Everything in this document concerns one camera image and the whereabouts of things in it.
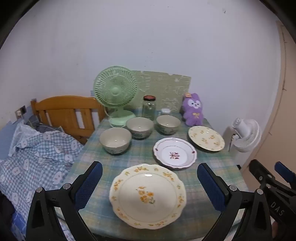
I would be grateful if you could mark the clear cotton swab container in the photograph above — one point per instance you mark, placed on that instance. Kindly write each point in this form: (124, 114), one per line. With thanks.
(165, 111)

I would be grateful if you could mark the green cartoon print wall sheet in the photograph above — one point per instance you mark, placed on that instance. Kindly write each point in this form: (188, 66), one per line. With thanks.
(161, 88)

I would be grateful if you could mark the white wall socket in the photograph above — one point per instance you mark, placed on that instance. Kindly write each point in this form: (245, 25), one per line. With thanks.
(17, 114)

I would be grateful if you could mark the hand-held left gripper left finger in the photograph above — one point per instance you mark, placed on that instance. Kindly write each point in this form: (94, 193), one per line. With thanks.
(89, 185)

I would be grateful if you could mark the grey ceramic bowl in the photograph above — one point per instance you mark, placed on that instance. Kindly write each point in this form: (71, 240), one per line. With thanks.
(140, 127)
(115, 141)
(168, 122)

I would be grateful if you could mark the grey plaid pillow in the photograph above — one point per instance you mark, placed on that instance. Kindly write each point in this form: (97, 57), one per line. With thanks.
(37, 126)

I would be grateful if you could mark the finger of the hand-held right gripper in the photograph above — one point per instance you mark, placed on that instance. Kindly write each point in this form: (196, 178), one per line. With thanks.
(285, 172)
(260, 172)

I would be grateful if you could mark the large yellow flower plate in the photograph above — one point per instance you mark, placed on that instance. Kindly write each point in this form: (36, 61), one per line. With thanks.
(148, 199)

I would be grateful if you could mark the dark wall switch plate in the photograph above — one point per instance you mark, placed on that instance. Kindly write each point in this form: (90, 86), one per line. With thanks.
(23, 109)

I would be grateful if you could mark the plaid tablecloth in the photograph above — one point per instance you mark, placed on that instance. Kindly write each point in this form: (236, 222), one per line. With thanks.
(141, 150)

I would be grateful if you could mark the purple plush bunny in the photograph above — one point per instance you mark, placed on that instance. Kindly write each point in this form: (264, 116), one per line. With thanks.
(193, 113)

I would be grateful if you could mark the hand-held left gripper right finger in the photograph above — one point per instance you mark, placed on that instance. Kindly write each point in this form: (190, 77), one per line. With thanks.
(210, 187)

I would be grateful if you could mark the wooden bed headboard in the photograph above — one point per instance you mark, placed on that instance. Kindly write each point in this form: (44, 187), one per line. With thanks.
(62, 104)

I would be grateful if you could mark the small yellow flower plate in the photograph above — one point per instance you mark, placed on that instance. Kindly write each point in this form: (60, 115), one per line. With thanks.
(205, 138)

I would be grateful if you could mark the blue checked bear-print quilt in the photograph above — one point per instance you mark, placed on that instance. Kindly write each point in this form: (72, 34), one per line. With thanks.
(34, 162)

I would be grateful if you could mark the glass jar with dark lid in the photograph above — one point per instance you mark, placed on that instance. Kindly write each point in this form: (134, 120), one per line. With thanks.
(148, 111)

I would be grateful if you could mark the green desk fan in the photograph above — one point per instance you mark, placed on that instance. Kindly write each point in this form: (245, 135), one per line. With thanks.
(115, 91)

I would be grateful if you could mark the beige door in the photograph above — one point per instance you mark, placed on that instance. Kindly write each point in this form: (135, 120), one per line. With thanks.
(277, 143)

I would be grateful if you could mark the white clip fan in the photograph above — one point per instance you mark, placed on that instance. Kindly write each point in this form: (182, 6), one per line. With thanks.
(246, 136)

